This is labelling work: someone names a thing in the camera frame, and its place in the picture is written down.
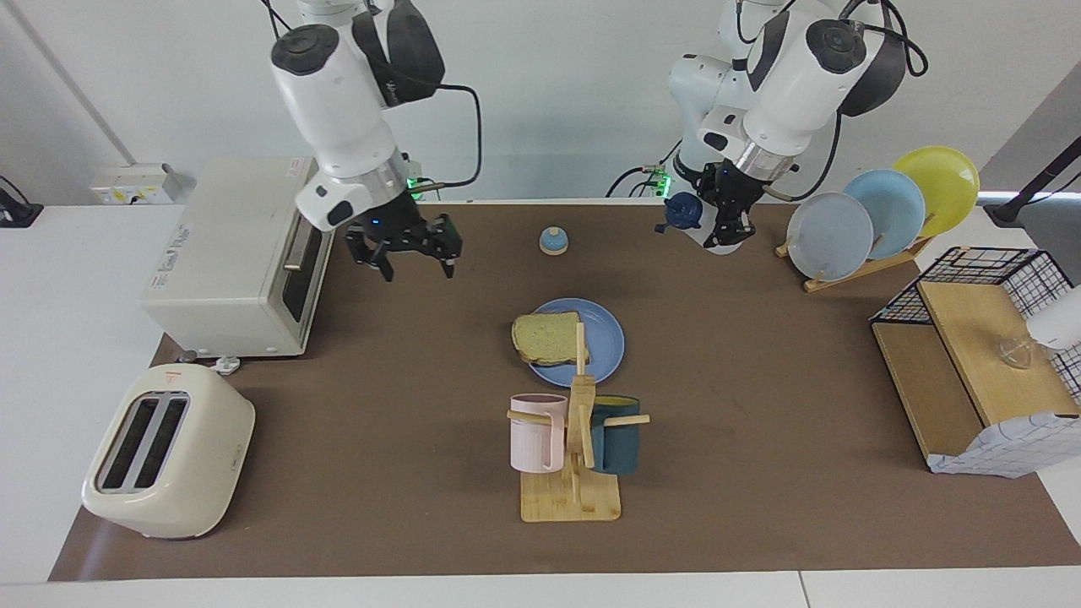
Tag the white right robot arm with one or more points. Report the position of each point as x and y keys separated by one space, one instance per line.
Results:
x=338 y=110

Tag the white wall socket box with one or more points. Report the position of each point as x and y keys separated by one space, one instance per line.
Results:
x=127 y=186

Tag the yellow round plate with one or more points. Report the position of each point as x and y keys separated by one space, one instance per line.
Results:
x=946 y=186

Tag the white seasoning bottle navy cap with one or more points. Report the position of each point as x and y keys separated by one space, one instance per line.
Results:
x=680 y=211

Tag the wooden mug rack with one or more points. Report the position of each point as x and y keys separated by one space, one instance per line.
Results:
x=570 y=498

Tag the cream two-slot toaster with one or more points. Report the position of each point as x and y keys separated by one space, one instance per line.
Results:
x=194 y=473

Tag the white checkered cloth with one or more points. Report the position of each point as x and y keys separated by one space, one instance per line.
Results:
x=1013 y=443

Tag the pink ribbed mug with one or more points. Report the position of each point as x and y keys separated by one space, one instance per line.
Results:
x=532 y=439

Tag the white toaster oven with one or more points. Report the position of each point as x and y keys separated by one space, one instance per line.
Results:
x=228 y=253

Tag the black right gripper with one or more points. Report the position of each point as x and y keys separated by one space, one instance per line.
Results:
x=393 y=226

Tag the brown table mat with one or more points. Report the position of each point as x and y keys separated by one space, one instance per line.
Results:
x=405 y=355

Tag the teal mug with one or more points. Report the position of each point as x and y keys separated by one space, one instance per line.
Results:
x=616 y=447

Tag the wooden shelf box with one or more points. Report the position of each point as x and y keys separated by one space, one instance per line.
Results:
x=971 y=338

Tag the white cylindrical object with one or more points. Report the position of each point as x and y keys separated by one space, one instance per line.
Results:
x=1060 y=325

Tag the light blue round plate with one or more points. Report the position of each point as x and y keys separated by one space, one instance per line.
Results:
x=895 y=211

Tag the black clamp mount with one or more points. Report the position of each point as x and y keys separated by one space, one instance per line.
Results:
x=15 y=211

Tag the grey round plate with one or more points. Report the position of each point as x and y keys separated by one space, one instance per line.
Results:
x=832 y=245

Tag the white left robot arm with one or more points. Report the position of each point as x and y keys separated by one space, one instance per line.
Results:
x=794 y=93

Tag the small blue wooden-knob bell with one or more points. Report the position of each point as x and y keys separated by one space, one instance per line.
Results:
x=553 y=243

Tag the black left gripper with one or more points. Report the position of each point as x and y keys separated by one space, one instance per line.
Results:
x=733 y=186

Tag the wooden plate rack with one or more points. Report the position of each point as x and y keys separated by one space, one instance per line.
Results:
x=853 y=274

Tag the clear glass cup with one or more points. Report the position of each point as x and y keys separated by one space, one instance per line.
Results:
x=1016 y=353

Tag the toasted bread slice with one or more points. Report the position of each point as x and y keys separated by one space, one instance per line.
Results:
x=545 y=338

